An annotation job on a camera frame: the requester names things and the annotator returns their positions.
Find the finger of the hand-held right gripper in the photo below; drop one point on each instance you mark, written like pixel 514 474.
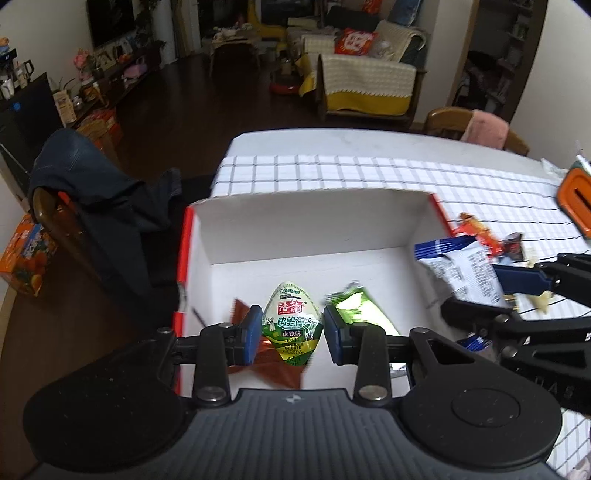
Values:
pixel 521 280
pixel 466 311

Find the white paper bag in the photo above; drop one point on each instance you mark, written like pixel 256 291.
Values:
pixel 64 106

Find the black television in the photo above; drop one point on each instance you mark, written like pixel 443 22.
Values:
pixel 111 21

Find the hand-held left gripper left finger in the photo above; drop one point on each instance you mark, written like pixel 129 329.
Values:
pixel 251 334

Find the green foil snack packet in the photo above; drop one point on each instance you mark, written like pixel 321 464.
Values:
pixel 360 307

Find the dark candy wrapper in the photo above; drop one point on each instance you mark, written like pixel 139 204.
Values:
pixel 512 247

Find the reddish brown foil wrapper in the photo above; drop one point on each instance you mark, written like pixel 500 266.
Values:
pixel 272 369

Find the armchair with cream cover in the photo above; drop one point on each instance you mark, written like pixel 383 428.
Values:
pixel 364 81

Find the blue white snack packet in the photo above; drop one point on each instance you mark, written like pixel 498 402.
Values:
pixel 461 267

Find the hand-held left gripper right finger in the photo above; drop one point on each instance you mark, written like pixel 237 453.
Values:
pixel 333 339

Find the red printed pillow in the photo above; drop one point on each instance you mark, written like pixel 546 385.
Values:
pixel 354 41

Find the dark television stand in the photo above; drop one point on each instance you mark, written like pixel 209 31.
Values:
pixel 134 76

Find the black cabinet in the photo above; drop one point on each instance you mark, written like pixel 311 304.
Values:
pixel 27 120

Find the white crumpled paper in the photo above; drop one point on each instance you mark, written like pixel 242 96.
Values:
pixel 551 167

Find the red floor basin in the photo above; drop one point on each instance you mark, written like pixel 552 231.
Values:
pixel 284 86

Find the pink flower bouquet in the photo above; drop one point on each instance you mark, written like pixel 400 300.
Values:
pixel 83 60

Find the pink cloth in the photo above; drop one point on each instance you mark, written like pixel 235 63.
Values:
pixel 485 129

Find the orange printed carton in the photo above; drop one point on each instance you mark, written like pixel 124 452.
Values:
pixel 27 256

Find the orange black container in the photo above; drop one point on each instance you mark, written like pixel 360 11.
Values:
pixel 577 198

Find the dark bookshelf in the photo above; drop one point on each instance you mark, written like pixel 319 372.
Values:
pixel 508 55

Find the wooden coffee table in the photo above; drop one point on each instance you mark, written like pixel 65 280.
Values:
pixel 233 46

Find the red white cardboard box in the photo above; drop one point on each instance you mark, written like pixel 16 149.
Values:
pixel 300 230

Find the green white egg snack packet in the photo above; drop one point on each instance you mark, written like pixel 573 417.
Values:
pixel 291 323

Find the orange snack wrapper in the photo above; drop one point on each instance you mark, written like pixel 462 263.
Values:
pixel 480 233

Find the white checked tablecloth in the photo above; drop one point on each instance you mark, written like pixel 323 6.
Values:
pixel 369 170

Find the chair with dark jacket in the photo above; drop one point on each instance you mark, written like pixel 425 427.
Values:
pixel 101 194

